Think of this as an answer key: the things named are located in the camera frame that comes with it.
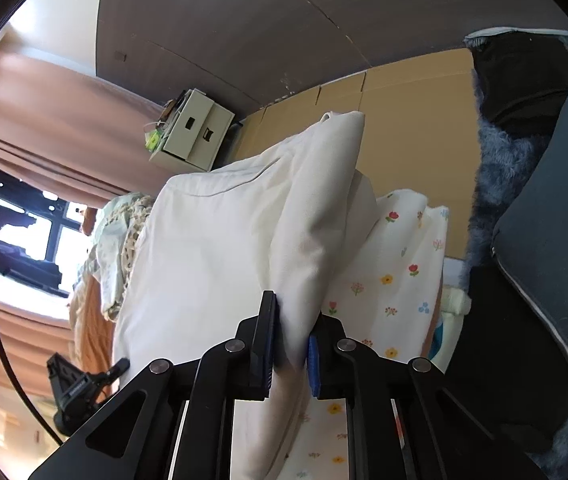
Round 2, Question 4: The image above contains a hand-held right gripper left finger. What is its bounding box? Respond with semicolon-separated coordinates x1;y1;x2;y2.
28;290;281;480

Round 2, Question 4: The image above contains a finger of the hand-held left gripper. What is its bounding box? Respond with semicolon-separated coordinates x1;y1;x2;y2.
94;357;130;392

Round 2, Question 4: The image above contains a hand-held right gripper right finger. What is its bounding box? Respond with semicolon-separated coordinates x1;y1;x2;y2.
306;312;547;480

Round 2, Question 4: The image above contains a beige jacket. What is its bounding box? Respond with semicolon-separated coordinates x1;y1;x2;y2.
112;110;379;480

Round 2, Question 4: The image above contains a pile of crumpled light clothes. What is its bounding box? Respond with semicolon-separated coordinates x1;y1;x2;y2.
76;192;157;321

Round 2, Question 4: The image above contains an orange duvet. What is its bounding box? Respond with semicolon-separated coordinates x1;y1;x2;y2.
68;275;117;386

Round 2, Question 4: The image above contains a pink curtain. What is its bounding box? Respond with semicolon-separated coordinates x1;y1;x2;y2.
0;50;169;206
0;285;79;411

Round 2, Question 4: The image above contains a floral bedsheet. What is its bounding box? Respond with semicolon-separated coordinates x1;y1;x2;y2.
289;189;452;480

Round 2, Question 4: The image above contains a brown cushion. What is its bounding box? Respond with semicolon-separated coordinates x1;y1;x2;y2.
81;205;99;236

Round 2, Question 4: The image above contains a white nightstand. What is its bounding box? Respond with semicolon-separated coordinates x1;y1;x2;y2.
149;89;237;173

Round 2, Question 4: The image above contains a cardboard sheet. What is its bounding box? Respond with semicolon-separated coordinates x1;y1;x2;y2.
236;47;480;261

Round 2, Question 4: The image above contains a fuzzy blue-grey garment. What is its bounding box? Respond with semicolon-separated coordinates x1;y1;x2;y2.
466;35;568;480

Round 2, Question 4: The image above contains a black garment with white trim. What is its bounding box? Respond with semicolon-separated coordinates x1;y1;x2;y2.
465;27;568;136

